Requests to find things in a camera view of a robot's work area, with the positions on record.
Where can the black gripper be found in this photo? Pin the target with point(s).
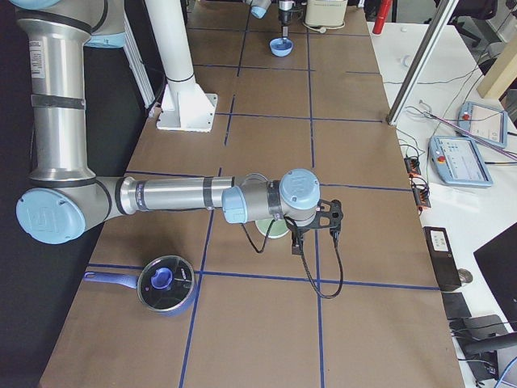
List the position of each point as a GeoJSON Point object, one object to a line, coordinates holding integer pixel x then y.
{"type": "Point", "coordinates": [285, 15]}
{"type": "Point", "coordinates": [296, 245]}

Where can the blue bowl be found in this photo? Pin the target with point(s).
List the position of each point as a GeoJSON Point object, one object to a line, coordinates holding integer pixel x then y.
{"type": "Point", "coordinates": [281, 47]}

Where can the green bowl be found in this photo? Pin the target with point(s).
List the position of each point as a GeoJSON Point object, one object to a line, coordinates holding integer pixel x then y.
{"type": "Point", "coordinates": [271, 228]}

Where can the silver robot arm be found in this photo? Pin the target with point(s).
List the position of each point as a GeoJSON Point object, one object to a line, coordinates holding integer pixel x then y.
{"type": "Point", "coordinates": [67, 198]}
{"type": "Point", "coordinates": [258, 8]}

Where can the silver toaster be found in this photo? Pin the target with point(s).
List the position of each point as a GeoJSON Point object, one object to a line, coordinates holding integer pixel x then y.
{"type": "Point", "coordinates": [324, 13]}

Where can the orange black connector block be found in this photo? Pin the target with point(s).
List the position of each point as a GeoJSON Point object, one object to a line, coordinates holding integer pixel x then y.
{"type": "Point", "coordinates": [412, 166]}

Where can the blue saucepan with glass lid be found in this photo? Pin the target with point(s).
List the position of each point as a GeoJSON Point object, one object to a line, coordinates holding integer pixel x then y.
{"type": "Point", "coordinates": [166, 285]}

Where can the black power box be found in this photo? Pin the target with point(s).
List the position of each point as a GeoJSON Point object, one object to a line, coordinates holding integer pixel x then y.
{"type": "Point", "coordinates": [446, 272]}

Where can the near teach pendant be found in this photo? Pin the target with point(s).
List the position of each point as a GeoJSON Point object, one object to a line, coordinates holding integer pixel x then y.
{"type": "Point", "coordinates": [458, 162]}

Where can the teach pendant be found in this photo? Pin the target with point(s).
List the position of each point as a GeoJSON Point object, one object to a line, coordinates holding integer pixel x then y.
{"type": "Point", "coordinates": [482, 121]}
{"type": "Point", "coordinates": [458, 162]}

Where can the black monitor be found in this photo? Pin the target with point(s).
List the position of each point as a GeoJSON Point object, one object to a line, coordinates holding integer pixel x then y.
{"type": "Point", "coordinates": [497, 262]}

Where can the far teach pendant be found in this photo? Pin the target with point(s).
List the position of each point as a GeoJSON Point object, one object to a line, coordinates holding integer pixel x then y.
{"type": "Point", "coordinates": [482, 121]}

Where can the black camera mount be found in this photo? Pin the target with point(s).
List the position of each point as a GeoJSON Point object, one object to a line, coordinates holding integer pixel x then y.
{"type": "Point", "coordinates": [330, 216]}

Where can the white pedestal column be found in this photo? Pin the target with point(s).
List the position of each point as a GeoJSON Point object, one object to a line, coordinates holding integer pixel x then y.
{"type": "Point", "coordinates": [185, 106]}

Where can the aluminium frame post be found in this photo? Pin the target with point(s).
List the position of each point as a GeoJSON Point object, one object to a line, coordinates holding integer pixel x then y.
{"type": "Point", "coordinates": [434, 30]}

